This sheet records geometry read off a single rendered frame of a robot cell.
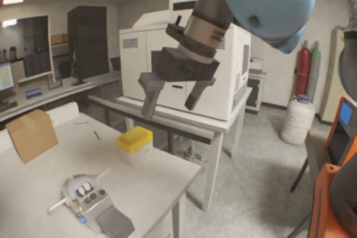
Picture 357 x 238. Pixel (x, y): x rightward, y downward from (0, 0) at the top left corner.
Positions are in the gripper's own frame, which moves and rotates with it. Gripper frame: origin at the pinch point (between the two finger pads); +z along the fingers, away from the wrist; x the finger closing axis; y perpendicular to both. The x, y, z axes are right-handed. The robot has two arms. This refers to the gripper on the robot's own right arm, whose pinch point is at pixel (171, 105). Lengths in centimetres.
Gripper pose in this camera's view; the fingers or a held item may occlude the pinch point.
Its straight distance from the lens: 39.2
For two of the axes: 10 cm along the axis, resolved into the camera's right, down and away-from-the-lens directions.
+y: 5.8, 6.3, -5.2
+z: -3.6, 7.7, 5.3
